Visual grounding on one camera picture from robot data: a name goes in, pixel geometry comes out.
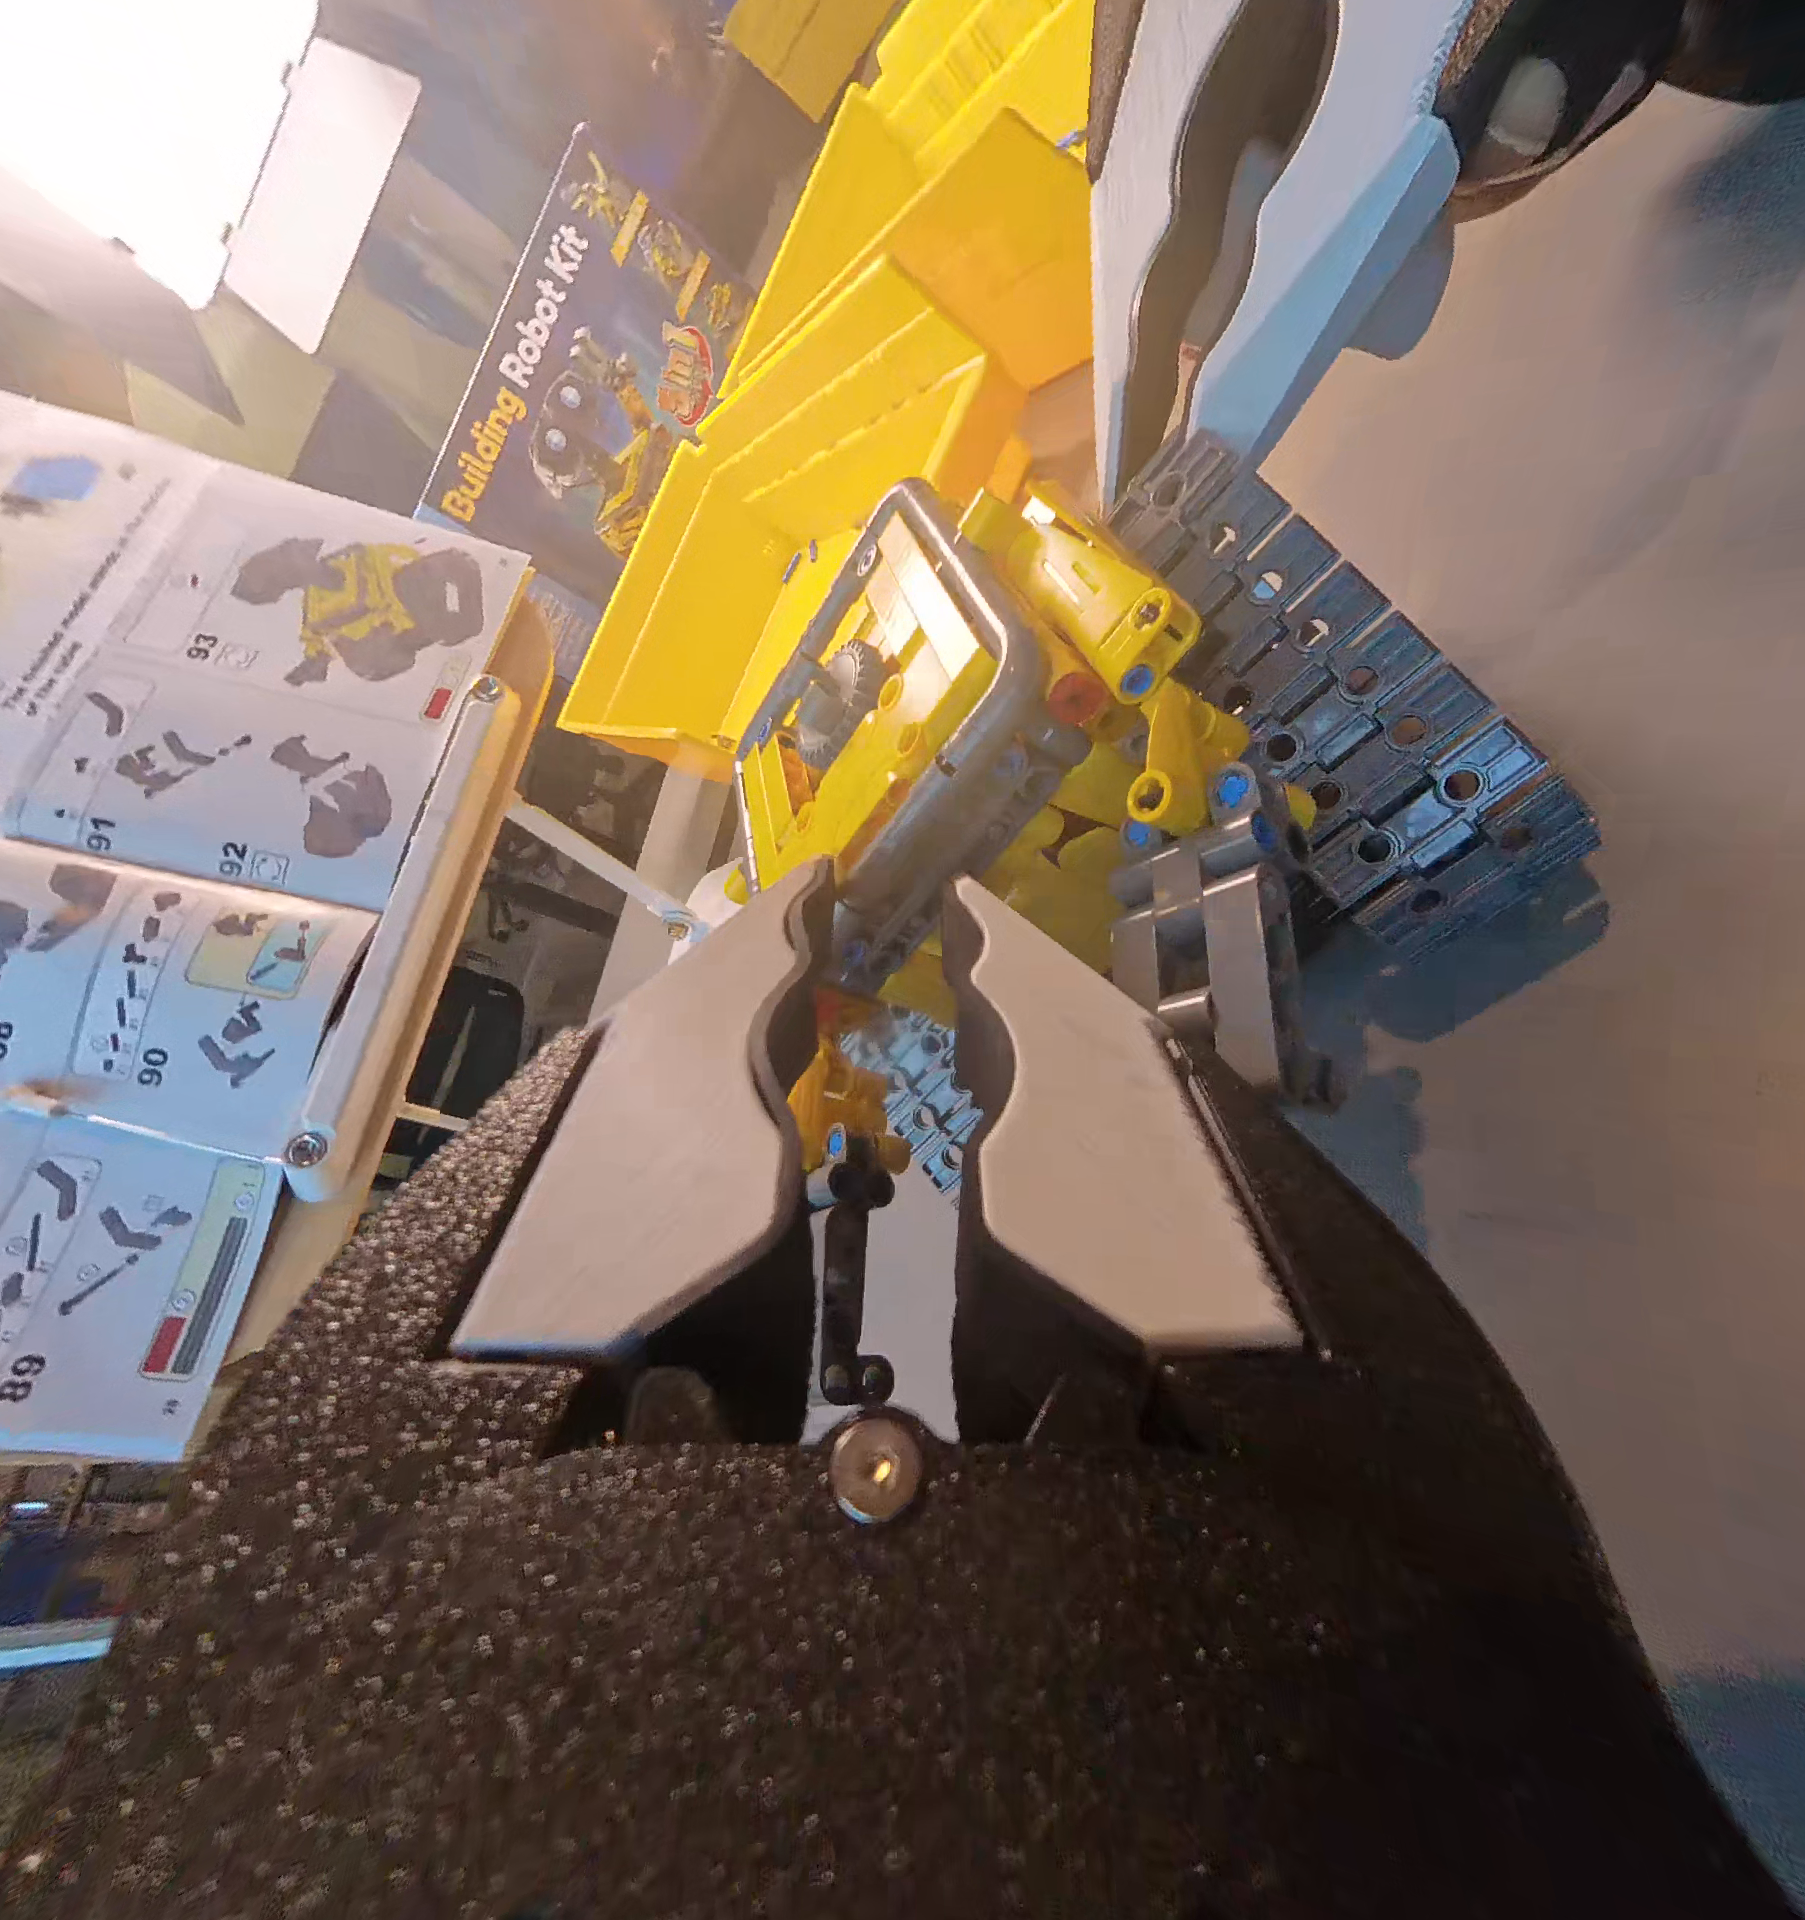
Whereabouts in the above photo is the bright ceiling light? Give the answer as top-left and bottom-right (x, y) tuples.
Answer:
(0, 0), (424, 356)

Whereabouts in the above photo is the building instruction booklet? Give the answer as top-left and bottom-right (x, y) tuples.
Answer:
(0, 377), (538, 1473)

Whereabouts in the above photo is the person's right hand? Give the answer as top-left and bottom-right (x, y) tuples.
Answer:
(1444, 0), (1684, 198)

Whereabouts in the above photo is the robot kit box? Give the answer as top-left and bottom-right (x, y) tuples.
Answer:
(417, 122), (777, 618)

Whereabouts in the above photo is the yellow plastic bin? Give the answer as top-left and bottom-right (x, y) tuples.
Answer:
(557, 256), (993, 769)
(730, 0), (1097, 392)

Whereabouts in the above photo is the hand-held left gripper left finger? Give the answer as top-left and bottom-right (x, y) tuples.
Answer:
(454, 865), (837, 1368)

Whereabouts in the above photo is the yellow tracked toy robot body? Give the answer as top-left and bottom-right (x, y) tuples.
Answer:
(730, 438), (1599, 1413)

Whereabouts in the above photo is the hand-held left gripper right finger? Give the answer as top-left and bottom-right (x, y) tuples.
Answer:
(949, 881), (1308, 1368)

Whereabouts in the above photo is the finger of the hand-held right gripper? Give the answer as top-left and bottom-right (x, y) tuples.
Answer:
(1187, 0), (1474, 468)
(1092, 0), (1219, 513)

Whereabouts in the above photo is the white book stand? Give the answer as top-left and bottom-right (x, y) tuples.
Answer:
(244, 669), (695, 1202)

